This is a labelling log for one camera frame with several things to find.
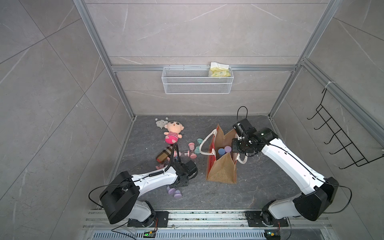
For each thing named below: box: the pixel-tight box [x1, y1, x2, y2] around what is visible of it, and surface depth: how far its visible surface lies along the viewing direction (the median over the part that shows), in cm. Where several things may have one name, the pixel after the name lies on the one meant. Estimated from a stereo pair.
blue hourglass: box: [218, 148, 226, 155], surface depth 90 cm
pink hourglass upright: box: [188, 142, 195, 151], surface depth 101 cm
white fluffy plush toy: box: [155, 117, 169, 129], surface depth 113 cm
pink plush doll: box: [163, 121, 185, 144], surface depth 105 cm
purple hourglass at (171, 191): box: [167, 185, 176, 195], surface depth 81 cm
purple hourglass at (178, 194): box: [173, 189, 182, 198], surface depth 81 cm
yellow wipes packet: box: [210, 62, 232, 77], surface depth 87 cm
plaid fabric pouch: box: [155, 144, 173, 163], surface depth 96 cm
